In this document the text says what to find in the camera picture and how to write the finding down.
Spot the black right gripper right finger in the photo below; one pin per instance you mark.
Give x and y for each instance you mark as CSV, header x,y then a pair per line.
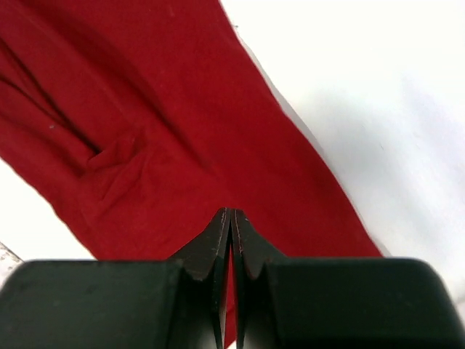
x,y
306,302

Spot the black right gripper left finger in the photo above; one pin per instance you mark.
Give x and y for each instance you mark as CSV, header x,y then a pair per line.
x,y
179,302

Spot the red t-shirt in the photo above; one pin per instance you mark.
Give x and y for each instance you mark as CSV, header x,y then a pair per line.
x,y
139,120

